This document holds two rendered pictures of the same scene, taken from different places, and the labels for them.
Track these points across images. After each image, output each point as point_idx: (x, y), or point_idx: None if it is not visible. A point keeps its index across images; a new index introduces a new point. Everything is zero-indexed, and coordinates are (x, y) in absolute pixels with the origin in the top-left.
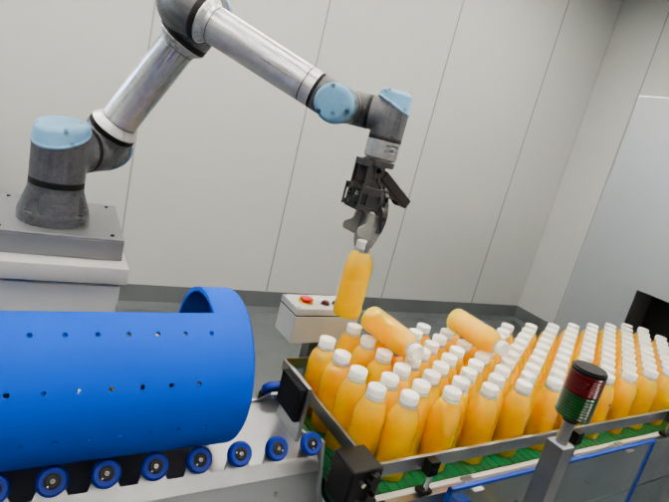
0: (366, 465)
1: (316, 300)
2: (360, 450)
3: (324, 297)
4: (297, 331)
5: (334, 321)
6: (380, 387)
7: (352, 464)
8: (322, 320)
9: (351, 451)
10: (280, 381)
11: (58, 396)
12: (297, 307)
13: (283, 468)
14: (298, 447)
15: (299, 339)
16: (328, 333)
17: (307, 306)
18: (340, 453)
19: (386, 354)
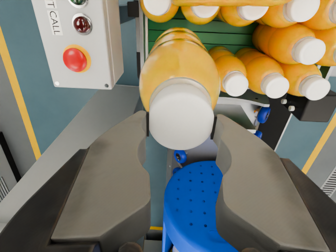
0: (330, 109)
1: (65, 33)
2: (315, 103)
3: (42, 2)
4: (119, 71)
5: (109, 8)
6: (322, 88)
7: (321, 118)
8: (111, 36)
9: (311, 111)
10: (139, 65)
11: None
12: (105, 88)
13: (257, 126)
14: (245, 108)
15: (122, 62)
16: (115, 14)
17: (98, 68)
18: (307, 120)
19: (264, 9)
